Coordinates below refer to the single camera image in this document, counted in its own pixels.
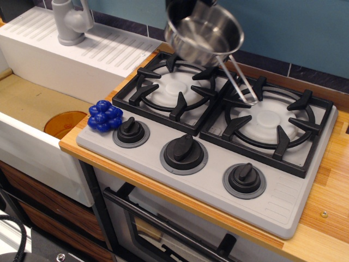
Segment orange plate in sink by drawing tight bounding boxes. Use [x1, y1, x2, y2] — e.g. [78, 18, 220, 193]
[44, 111, 87, 139]

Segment black right stove knob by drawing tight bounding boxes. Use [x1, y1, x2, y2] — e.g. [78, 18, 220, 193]
[222, 163, 267, 200]

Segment black braided cable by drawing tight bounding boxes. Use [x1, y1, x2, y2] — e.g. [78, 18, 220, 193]
[0, 215, 27, 262]

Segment grey toy faucet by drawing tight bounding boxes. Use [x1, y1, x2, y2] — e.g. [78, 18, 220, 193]
[52, 0, 94, 46]

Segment white left burner cap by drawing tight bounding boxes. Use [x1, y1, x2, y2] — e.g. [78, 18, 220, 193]
[147, 72, 210, 108]

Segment black oven door handle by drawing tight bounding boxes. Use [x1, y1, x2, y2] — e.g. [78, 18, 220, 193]
[103, 183, 236, 261]

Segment black left stove knob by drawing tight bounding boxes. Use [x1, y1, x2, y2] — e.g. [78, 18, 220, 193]
[112, 117, 150, 148]

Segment grey toy stove top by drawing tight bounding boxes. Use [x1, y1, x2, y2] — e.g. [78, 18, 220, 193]
[76, 52, 338, 239]

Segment black middle stove knob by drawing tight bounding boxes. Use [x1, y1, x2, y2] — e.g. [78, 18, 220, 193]
[160, 134, 208, 176]

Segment blue toy blueberry cluster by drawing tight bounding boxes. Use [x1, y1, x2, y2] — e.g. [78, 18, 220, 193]
[87, 100, 123, 133]

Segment black left burner grate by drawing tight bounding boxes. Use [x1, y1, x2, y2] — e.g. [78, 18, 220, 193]
[112, 51, 231, 136]

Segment white toy sink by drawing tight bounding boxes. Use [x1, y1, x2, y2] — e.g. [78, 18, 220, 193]
[1, 7, 160, 207]

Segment oven door with window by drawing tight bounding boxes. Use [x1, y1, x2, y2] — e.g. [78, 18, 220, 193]
[99, 178, 287, 261]

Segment black stove knob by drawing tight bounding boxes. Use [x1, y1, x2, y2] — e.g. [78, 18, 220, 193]
[112, 117, 150, 148]
[222, 163, 267, 200]
[160, 134, 208, 176]

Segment black burner grate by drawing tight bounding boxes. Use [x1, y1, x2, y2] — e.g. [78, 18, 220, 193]
[112, 51, 231, 136]
[200, 76, 337, 178]

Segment black right burner grate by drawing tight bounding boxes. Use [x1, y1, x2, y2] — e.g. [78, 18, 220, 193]
[200, 76, 337, 178]

